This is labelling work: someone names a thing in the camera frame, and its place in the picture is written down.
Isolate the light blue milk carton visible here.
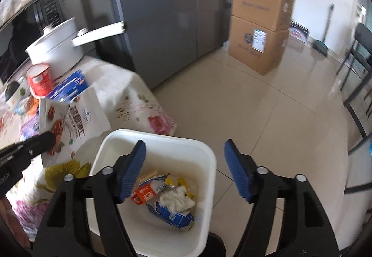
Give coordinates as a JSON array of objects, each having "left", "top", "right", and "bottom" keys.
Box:
[{"left": 14, "top": 100, "right": 30, "bottom": 115}]

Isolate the orange peel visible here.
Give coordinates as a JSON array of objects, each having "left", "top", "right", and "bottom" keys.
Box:
[{"left": 27, "top": 95, "right": 39, "bottom": 116}]

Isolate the white nut snack bag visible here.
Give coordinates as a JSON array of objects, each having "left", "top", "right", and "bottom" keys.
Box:
[{"left": 39, "top": 87, "right": 111, "bottom": 168}]

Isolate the red instant noodle cup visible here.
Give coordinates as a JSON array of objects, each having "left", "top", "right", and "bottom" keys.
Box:
[{"left": 26, "top": 63, "right": 54, "bottom": 98}]

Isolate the blue cracker box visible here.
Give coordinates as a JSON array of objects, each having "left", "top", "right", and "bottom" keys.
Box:
[{"left": 46, "top": 69, "right": 88, "bottom": 103}]

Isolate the orange white carton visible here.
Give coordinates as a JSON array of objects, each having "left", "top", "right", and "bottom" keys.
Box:
[{"left": 130, "top": 170, "right": 170, "bottom": 205}]

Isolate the beige paper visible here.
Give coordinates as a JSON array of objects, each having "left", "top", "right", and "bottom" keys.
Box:
[{"left": 159, "top": 186, "right": 196, "bottom": 214}]

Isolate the dark blue milk carton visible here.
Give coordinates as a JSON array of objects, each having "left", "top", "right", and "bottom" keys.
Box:
[{"left": 146, "top": 202, "right": 195, "bottom": 231}]

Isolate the yellow snack wrapper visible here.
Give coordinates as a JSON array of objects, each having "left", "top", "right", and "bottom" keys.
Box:
[{"left": 165, "top": 175, "right": 197, "bottom": 200}]

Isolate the white trash bin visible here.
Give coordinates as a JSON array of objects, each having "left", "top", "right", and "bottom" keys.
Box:
[{"left": 90, "top": 129, "right": 216, "bottom": 256}]

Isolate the dark green squash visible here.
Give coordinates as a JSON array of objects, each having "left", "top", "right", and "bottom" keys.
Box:
[{"left": 5, "top": 81, "right": 20, "bottom": 101}]

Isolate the white electric cooking pot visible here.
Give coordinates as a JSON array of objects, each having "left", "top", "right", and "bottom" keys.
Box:
[{"left": 26, "top": 17, "right": 126, "bottom": 80}]

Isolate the black microwave oven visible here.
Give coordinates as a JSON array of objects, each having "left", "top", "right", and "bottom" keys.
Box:
[{"left": 0, "top": 0, "right": 64, "bottom": 83}]

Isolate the floral tablecloth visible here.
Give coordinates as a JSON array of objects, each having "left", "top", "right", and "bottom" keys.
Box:
[{"left": 1, "top": 56, "right": 176, "bottom": 246}]

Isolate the black dining chair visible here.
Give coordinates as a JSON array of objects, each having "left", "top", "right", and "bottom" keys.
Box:
[{"left": 336, "top": 23, "right": 371, "bottom": 142}]

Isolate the broom with dustpan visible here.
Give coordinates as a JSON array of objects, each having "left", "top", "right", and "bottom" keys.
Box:
[{"left": 312, "top": 3, "right": 335, "bottom": 57}]

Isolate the lower cardboard box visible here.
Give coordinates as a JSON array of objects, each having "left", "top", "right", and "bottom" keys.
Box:
[{"left": 228, "top": 16, "right": 289, "bottom": 75}]

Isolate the cardboard box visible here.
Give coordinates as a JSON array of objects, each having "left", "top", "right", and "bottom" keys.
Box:
[
  {"left": 228, "top": 16, "right": 289, "bottom": 75},
  {"left": 232, "top": 0, "right": 295, "bottom": 32}
]

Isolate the grey refrigerator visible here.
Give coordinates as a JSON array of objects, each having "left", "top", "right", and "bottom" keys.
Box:
[{"left": 81, "top": 0, "right": 231, "bottom": 88}]

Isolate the upper cardboard box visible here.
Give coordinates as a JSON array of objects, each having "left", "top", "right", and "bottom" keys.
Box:
[{"left": 232, "top": 0, "right": 295, "bottom": 32}]

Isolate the white ceramic bowl green handle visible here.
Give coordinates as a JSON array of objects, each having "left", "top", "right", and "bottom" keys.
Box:
[{"left": 5, "top": 76, "right": 30, "bottom": 110}]

